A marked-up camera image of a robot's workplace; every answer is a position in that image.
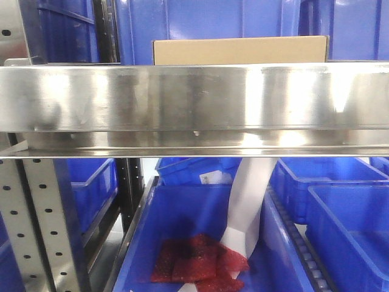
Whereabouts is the brown cardboard box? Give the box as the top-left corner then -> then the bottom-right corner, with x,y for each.
153,35 -> 329,65

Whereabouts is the stainless steel shelf beam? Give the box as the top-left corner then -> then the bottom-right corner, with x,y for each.
1,61 -> 388,158

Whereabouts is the perforated steel shelf upright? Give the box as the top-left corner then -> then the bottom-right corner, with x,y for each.
1,159 -> 91,291

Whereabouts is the blue bin behind centre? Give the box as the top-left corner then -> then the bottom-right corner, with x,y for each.
155,157 -> 241,186

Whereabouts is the blue bin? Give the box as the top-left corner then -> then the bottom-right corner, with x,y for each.
155,157 -> 241,186
67,158 -> 117,233
113,185 -> 314,291
306,186 -> 388,291
269,157 -> 388,224

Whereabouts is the blue bin lower centre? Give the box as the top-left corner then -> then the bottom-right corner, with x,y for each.
113,185 -> 314,291

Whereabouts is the white paper strip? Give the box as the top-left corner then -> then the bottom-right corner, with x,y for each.
179,157 -> 278,292

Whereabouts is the blue bin behind right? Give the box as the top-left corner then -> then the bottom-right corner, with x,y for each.
269,157 -> 388,224

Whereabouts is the blue bin lower left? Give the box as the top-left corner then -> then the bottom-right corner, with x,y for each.
67,158 -> 117,233

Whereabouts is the large blue crate upper centre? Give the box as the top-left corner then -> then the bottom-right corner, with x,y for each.
115,1 -> 300,65

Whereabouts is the blue bin lower right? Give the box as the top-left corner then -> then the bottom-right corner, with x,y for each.
306,186 -> 388,291

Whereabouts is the blue crate upper left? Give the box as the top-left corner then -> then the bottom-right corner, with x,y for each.
37,0 -> 99,63

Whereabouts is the blue crate upper right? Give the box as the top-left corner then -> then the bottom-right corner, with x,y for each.
298,1 -> 388,61

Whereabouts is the black roller track rail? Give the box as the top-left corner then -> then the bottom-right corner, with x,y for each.
267,186 -> 333,291

